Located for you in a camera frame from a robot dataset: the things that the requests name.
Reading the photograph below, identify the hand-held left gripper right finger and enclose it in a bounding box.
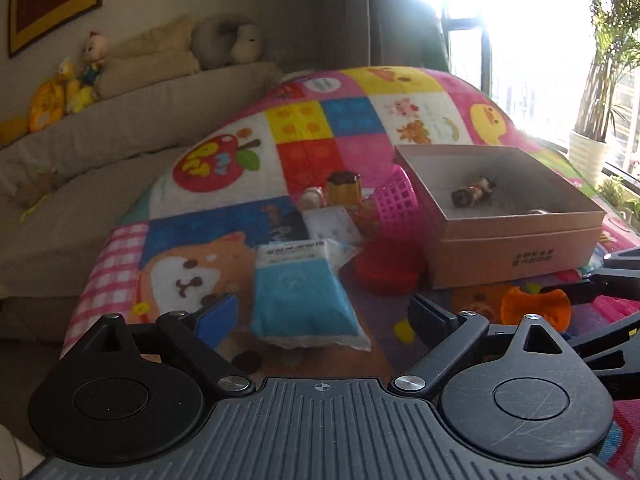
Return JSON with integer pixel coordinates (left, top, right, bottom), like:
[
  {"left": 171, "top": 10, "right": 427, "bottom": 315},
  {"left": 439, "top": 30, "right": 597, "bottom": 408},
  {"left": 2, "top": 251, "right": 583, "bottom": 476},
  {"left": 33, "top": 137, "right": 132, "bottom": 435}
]
[{"left": 391, "top": 294, "right": 568, "bottom": 397}]

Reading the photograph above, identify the white ribbed planter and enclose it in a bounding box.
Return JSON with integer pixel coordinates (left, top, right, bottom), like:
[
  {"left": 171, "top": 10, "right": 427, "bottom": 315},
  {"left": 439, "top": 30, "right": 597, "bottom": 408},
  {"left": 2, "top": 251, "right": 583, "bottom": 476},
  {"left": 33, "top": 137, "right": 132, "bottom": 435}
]
[{"left": 569, "top": 131, "right": 610, "bottom": 187}]

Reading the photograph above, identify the white dotted packet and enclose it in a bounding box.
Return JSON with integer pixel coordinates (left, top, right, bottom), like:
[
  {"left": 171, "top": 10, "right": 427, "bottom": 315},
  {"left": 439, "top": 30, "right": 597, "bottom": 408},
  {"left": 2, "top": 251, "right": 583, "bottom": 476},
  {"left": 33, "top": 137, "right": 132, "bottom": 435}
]
[{"left": 301, "top": 206, "right": 364, "bottom": 247}]

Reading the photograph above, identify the orange toy fruit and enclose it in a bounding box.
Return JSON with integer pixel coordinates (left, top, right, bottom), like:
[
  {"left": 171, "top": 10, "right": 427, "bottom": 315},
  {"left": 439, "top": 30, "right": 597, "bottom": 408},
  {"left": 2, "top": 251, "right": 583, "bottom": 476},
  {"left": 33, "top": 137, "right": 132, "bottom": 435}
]
[{"left": 500, "top": 282, "right": 572, "bottom": 335}]

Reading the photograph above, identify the red round lid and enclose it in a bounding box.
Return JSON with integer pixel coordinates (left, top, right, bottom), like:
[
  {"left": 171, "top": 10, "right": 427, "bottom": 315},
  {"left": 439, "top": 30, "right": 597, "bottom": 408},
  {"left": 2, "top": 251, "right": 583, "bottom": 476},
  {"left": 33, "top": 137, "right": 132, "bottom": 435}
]
[{"left": 354, "top": 244, "right": 425, "bottom": 295}]

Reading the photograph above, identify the red-haired doll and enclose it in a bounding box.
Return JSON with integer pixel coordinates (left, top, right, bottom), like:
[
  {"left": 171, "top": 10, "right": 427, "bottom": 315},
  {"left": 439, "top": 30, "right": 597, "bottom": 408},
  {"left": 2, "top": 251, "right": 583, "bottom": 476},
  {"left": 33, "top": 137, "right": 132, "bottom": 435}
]
[{"left": 81, "top": 31, "right": 109, "bottom": 87}]

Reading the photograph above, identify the small orange striped toy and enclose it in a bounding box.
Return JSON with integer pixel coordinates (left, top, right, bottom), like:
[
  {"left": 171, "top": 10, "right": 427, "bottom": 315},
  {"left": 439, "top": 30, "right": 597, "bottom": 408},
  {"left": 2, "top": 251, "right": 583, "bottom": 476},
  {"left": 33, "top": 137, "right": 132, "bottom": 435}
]
[{"left": 348, "top": 199, "right": 387, "bottom": 237}]

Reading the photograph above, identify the yellow toy camera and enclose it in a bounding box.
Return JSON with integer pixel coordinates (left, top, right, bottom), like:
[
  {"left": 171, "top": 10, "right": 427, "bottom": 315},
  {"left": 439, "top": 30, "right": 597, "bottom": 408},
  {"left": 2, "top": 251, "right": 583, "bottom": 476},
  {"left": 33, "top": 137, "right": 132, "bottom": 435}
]
[{"left": 296, "top": 186, "right": 327, "bottom": 213}]

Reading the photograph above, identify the colourful printed blanket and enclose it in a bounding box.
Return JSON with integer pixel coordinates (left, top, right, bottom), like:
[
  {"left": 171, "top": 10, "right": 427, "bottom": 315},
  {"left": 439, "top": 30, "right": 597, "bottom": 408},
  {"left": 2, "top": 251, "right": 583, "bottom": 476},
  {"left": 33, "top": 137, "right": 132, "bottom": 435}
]
[{"left": 60, "top": 65, "right": 640, "bottom": 480}]

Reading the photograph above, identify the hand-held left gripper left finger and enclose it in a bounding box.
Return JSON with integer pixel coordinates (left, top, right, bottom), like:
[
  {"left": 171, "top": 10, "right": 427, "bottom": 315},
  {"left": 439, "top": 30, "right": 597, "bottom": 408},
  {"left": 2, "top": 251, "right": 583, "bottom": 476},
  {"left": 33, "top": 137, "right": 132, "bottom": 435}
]
[{"left": 94, "top": 293, "right": 255, "bottom": 396}]

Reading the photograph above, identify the pink plastic basket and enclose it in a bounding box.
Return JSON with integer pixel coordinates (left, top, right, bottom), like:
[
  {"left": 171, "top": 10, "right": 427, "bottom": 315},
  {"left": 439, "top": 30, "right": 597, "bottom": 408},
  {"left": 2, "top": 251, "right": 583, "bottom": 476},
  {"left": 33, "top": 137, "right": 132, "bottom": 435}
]
[{"left": 374, "top": 164, "right": 437, "bottom": 242}]

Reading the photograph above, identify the yellow framed wall picture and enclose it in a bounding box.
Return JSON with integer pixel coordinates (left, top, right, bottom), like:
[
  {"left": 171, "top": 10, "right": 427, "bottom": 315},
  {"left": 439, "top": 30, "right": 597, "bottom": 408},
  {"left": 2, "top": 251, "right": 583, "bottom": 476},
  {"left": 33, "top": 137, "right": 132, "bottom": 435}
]
[{"left": 8, "top": 0, "right": 104, "bottom": 57}]

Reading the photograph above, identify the beige sofa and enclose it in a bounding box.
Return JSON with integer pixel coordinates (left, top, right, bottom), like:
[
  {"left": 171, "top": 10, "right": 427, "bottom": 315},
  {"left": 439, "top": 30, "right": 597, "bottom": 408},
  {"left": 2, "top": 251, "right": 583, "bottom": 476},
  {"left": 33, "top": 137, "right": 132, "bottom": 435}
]
[{"left": 0, "top": 62, "right": 284, "bottom": 343}]

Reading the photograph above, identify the small brown figurine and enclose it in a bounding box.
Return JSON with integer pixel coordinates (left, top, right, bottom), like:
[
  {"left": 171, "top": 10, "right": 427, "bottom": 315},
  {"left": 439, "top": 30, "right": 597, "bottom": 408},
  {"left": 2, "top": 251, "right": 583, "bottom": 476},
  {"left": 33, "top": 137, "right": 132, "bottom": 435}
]
[{"left": 451, "top": 176, "right": 497, "bottom": 209}]

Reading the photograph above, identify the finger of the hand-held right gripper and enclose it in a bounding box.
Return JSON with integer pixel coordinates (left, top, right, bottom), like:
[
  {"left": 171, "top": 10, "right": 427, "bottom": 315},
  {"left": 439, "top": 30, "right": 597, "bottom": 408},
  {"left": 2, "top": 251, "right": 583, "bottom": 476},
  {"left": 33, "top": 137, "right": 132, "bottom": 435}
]
[
  {"left": 567, "top": 311, "right": 640, "bottom": 377},
  {"left": 544, "top": 247, "right": 640, "bottom": 307}
]

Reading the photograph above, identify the grey curtain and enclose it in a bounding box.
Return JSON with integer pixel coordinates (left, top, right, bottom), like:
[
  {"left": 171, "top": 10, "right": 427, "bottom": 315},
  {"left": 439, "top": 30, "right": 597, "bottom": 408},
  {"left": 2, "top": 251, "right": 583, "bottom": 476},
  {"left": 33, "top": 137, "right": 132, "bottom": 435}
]
[{"left": 367, "top": 0, "right": 451, "bottom": 72}]

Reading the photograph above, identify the yellow pudding toy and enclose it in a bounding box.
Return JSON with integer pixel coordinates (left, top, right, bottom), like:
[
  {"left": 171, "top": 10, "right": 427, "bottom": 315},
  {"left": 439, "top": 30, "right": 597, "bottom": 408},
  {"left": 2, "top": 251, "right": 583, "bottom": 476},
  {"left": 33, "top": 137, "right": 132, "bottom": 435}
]
[{"left": 326, "top": 171, "right": 362, "bottom": 207}]

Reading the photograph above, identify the tall potted palm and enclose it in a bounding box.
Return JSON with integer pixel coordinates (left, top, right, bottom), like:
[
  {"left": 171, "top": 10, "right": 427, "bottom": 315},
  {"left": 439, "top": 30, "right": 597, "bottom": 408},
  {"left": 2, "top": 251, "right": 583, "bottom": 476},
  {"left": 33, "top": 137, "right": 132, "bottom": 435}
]
[{"left": 569, "top": 0, "right": 640, "bottom": 142}]

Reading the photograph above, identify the pink cardboard box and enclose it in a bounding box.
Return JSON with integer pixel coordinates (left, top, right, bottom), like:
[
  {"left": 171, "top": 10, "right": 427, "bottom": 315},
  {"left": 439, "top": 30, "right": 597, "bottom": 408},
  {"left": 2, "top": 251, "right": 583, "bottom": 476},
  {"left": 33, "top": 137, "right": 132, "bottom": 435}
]
[{"left": 394, "top": 144, "right": 607, "bottom": 290}]

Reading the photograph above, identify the cream pillow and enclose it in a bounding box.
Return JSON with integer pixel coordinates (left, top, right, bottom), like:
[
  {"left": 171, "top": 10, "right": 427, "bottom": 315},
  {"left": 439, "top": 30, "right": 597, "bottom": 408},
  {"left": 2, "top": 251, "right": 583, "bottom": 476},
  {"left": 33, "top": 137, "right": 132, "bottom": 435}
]
[{"left": 94, "top": 15, "right": 202, "bottom": 100}]

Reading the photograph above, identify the blue tissue packet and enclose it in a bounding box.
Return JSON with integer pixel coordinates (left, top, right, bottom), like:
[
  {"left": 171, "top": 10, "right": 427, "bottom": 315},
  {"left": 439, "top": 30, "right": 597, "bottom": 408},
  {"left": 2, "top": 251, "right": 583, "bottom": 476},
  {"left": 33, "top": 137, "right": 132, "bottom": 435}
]
[{"left": 250, "top": 239, "right": 372, "bottom": 352}]

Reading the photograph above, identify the white bear plush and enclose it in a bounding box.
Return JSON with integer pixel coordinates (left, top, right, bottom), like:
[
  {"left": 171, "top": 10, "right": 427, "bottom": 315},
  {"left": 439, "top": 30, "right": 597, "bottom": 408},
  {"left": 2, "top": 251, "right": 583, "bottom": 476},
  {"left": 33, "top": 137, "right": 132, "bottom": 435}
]
[{"left": 229, "top": 24, "right": 264, "bottom": 64}]

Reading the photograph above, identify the yellow plush toy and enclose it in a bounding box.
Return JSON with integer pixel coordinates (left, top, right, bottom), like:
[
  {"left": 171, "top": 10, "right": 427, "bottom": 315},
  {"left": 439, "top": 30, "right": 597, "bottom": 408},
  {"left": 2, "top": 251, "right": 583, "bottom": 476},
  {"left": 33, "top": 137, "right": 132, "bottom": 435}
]
[{"left": 28, "top": 59, "right": 99, "bottom": 132}]

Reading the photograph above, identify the small windowsill plant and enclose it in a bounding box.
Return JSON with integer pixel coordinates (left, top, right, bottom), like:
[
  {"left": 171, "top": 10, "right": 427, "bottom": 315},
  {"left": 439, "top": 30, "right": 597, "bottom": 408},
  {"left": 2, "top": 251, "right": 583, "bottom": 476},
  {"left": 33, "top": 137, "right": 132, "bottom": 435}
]
[{"left": 597, "top": 175, "right": 640, "bottom": 233}]

